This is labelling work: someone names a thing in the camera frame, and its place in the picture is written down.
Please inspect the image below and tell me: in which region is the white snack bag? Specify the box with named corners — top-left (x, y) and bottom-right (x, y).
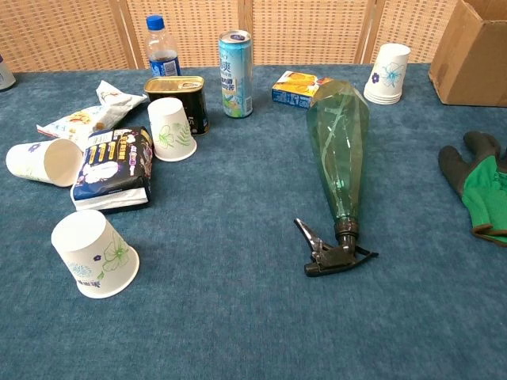
top-left (36, 80), bottom-right (148, 151)

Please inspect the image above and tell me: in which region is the green transparent spray bottle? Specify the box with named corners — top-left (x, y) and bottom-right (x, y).
top-left (293, 78), bottom-right (379, 278)

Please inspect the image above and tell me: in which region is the black tin gold lid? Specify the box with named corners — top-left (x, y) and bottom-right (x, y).
top-left (143, 75), bottom-right (210, 137)

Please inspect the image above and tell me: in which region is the blue and white can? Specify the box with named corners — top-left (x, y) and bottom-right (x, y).
top-left (0, 53), bottom-right (17, 92)

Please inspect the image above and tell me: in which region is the cola bottle blue cap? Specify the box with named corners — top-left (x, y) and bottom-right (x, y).
top-left (145, 14), bottom-right (182, 78)

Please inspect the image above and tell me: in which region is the paper cup purple flower print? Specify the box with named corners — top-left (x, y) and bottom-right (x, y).
top-left (5, 138), bottom-right (84, 188)

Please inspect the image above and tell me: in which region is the green and black work glove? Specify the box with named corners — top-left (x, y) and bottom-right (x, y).
top-left (437, 131), bottom-right (507, 248)

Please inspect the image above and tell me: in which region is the dark blue pad packet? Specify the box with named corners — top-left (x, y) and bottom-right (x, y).
top-left (70, 126), bottom-right (154, 215)

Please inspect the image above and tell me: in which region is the wicker folding screen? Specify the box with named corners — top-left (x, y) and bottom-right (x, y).
top-left (0, 0), bottom-right (464, 73)

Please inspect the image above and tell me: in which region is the stacked paper cups blue flower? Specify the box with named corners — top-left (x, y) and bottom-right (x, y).
top-left (363, 43), bottom-right (412, 105)

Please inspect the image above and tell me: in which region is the yellow and blue carton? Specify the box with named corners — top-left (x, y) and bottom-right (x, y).
top-left (271, 70), bottom-right (336, 110)

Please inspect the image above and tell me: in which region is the tall light blue drink can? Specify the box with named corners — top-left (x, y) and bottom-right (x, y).
top-left (218, 29), bottom-right (254, 119)

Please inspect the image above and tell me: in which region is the brown cardboard box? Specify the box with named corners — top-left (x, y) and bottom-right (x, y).
top-left (428, 0), bottom-right (507, 107)

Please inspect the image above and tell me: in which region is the paper cup green leaf print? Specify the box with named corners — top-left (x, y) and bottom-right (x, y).
top-left (147, 97), bottom-right (198, 162)

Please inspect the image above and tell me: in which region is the paper cup green flower print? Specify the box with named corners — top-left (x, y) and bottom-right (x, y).
top-left (51, 209), bottom-right (140, 299)

